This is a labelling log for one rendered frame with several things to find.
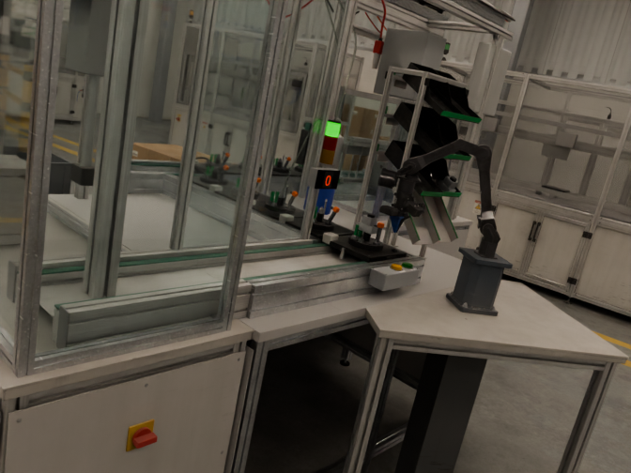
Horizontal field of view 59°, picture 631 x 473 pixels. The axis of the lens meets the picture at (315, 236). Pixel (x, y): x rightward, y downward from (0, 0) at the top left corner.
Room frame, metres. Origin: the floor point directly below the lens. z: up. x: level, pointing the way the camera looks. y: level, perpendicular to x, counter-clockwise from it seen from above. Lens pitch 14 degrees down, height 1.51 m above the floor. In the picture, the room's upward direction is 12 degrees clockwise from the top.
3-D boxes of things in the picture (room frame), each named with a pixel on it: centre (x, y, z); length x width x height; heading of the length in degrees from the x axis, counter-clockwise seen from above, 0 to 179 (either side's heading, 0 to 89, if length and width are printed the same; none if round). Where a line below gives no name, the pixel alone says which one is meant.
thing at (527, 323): (2.03, -0.60, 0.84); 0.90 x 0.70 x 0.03; 103
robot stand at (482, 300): (1.99, -0.62, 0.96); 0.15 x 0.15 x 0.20; 13
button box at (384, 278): (1.93, -0.30, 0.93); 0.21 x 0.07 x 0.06; 140
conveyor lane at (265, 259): (1.92, 0.02, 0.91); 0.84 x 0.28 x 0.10; 140
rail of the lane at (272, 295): (1.82, -0.13, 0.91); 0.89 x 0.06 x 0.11; 140
